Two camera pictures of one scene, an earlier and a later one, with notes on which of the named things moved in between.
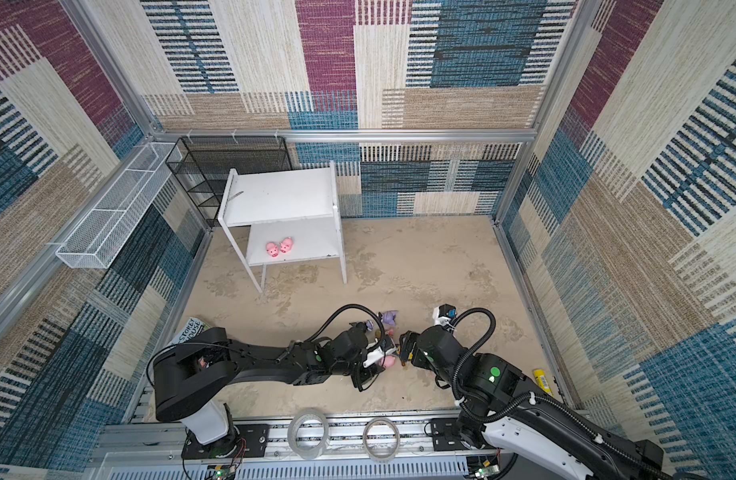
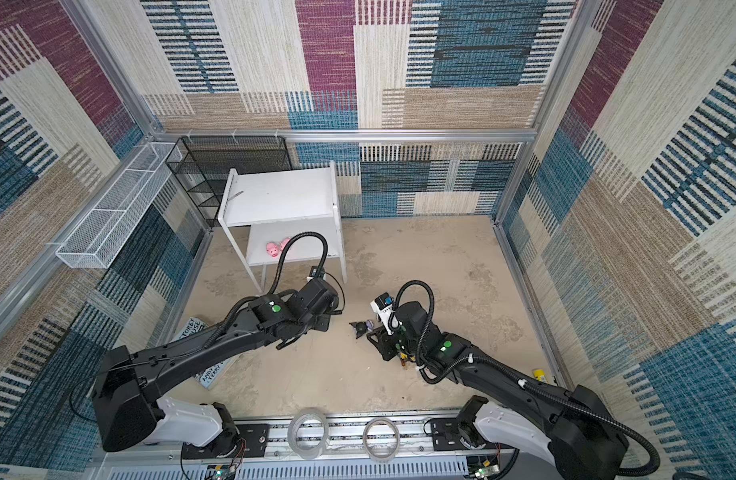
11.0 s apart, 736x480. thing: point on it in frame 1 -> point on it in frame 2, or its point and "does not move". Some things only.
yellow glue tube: [542, 381] does not move
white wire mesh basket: [95, 238] does not move
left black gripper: [368, 374] -> [326, 321]
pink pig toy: [272, 249] does not move
